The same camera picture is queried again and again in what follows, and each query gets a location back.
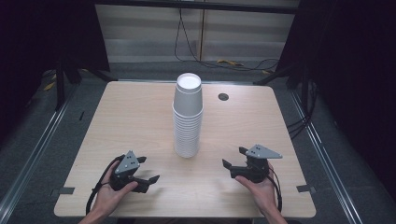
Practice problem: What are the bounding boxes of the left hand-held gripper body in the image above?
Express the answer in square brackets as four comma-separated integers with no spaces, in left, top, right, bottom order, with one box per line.
[109,150,140,192]

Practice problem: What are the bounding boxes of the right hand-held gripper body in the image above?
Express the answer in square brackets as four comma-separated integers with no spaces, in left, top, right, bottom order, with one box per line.
[245,144,284,184]

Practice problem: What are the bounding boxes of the stack of white paper cups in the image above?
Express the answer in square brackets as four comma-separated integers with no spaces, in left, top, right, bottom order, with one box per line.
[172,72,205,159]

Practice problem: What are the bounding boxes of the person's right hand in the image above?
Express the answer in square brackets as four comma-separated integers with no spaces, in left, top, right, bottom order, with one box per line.
[234,162,278,217]

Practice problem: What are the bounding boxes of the person's left hand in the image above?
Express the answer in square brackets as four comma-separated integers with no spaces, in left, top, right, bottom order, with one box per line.
[92,169,139,217]

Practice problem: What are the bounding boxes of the grey tape strip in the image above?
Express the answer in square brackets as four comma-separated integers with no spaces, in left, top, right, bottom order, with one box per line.
[295,184,317,194]
[57,186,76,196]

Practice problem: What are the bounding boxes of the yellow scrap on floor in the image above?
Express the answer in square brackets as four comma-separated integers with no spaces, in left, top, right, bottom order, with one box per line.
[42,80,58,92]
[216,58,245,67]

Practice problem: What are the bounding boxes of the black metal stand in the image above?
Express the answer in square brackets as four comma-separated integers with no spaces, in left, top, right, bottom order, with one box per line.
[252,62,314,110]
[54,55,117,112]

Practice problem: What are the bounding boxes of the thin vertical pole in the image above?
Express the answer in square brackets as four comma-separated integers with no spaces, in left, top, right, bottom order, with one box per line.
[198,8,207,63]

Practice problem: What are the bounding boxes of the dark curtain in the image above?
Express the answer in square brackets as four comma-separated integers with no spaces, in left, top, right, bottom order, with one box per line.
[0,0,110,147]
[275,0,396,203]

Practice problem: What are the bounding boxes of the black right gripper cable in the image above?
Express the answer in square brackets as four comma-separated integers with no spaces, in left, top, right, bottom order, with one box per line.
[266,167,284,213]

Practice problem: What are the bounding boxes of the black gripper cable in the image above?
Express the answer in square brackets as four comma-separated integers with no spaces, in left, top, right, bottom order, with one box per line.
[85,154,126,217]
[266,167,284,213]

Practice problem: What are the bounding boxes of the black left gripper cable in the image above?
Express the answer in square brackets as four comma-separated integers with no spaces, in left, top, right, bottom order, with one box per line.
[85,154,126,217]

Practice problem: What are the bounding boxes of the bundle of black floor cables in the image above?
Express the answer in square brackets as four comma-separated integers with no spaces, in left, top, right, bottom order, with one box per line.
[285,79,319,140]

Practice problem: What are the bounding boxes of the metal floor rail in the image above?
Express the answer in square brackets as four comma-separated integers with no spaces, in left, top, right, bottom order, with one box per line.
[289,89,364,224]
[0,83,79,220]

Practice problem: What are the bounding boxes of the black hanging wall cable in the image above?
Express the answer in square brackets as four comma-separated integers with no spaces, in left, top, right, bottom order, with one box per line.
[173,7,280,73]

